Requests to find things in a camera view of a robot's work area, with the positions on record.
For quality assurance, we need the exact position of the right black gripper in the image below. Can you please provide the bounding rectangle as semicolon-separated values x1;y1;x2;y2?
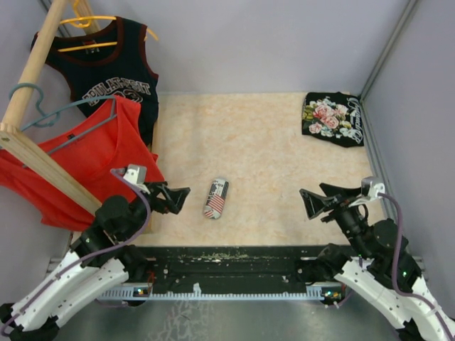
300;182;371;259

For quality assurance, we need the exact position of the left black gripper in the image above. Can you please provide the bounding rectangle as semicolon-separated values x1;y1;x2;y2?
121;181;190;240

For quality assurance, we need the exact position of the newspaper print glasses case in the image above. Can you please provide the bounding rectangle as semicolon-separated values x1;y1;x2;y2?
203;178;230;220

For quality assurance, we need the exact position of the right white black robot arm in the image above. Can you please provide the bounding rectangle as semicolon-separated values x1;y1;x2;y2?
299;177;454;340

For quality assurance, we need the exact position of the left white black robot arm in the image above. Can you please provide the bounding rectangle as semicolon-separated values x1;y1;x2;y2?
1;182;191;340

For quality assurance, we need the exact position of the red tank top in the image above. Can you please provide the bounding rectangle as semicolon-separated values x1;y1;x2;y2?
1;97;164;232

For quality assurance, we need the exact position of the black floral folded shirt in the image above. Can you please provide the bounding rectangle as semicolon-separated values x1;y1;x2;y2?
301;92;364;148

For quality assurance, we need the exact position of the blue grey clothes hanger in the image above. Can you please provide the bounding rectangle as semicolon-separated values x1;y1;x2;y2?
9;82;117;156

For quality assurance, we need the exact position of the navy basketball tank top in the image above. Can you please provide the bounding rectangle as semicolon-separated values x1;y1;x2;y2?
45;17;159;145

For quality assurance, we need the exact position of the wooden clothes rack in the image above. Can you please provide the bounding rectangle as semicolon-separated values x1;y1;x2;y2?
0;0;159;237

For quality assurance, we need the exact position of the yellow clothes hanger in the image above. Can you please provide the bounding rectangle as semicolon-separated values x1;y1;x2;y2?
50;16;159;61

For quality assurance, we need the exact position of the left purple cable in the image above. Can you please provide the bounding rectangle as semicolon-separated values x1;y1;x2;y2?
0;168;151;336

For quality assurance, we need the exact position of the purple cable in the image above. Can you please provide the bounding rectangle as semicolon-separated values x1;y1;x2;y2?
0;168;151;336
309;191;452;335

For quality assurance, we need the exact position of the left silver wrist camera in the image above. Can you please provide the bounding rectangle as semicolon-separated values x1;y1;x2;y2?
122;164;146;189

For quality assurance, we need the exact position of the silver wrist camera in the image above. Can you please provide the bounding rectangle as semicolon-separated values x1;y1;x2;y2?
350;176;385;207
122;164;146;189

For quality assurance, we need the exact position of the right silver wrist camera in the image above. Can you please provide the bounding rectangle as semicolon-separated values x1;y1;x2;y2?
350;176;385;207

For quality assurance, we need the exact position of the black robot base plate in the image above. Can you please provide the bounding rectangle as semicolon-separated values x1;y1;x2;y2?
129;246;333;295

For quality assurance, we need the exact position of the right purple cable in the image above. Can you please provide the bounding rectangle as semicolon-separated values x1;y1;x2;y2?
309;191;452;335

